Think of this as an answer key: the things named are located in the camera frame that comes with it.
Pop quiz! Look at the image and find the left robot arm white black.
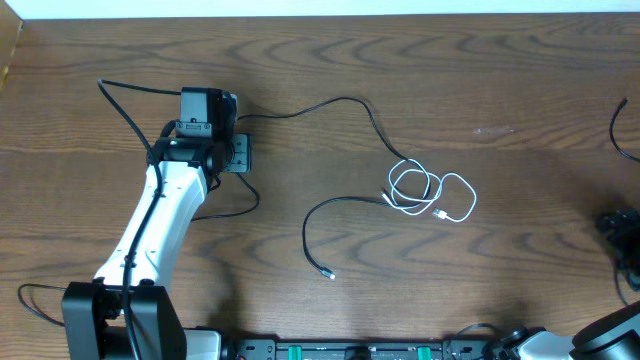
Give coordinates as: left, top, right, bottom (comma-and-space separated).
61, 87, 250, 359

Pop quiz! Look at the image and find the black micro-USB cable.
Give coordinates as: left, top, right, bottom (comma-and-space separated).
189, 96, 434, 280

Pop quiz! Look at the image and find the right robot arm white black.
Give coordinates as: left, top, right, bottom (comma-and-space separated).
488, 209, 639, 360

